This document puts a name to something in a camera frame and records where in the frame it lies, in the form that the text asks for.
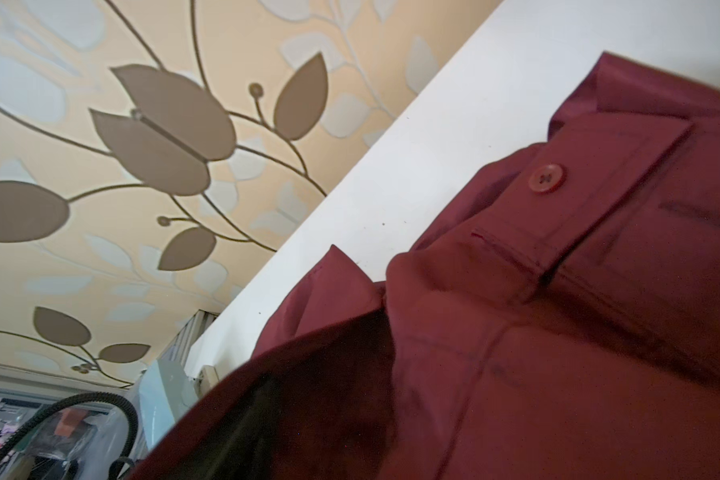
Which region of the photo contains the maroon shirt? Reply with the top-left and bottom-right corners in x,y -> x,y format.
134,53 -> 720,479

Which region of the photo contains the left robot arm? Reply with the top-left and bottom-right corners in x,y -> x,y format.
0,359 -> 219,479

